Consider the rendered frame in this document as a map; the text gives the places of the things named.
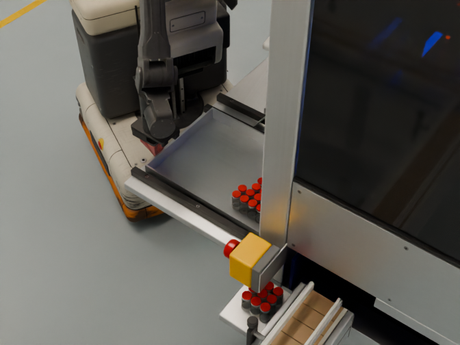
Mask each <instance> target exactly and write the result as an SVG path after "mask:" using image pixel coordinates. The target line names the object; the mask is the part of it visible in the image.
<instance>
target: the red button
mask: <svg viewBox="0 0 460 345"><path fill-rule="evenodd" d="M239 243H240V242H239V241H237V240H236V239H231V240H229V241H228V242H227V244H226V245H225V248H224V251H223V254H224V256H225V257H227V258H228V259H229V255H230V253H231V252H232V251H233V250H234V249H235V248H236V246H237V245H238V244H239Z"/></svg>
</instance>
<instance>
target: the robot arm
mask: <svg viewBox="0 0 460 345"><path fill-rule="evenodd" d="M149 59H160V61H149ZM177 80H178V69H177V66H174V65H173V57H171V54H170V44H169V41H168V35H167V31H166V8H165V0H140V39H139V44H138V66H137V68H136V80H135V85H136V89H137V91H138V94H139V98H140V109H141V115H142V116H141V117H139V119H138V120H136V121H135V122H134V123H132V124H131V130H132V135H133V136H135V137H137V138H139V139H140V141H141V143H143V145H144V146H145V147H146V148H147V149H148V150H150V152H151V153H152V154H153V155H154V157H155V156H156V155H157V154H158V153H159V152H160V151H162V150H163V149H164V147H165V146H166V145H167V144H168V141H169V140H170V139H171V138H173V139H175V140H176V139H177V138H178V137H179V134H180V128H179V127H178V126H176V125H175V122H174V120H173V115H172V111H171V108H170V105H169V101H170V95H169V92H173V91H174V86H175V85H177Z"/></svg>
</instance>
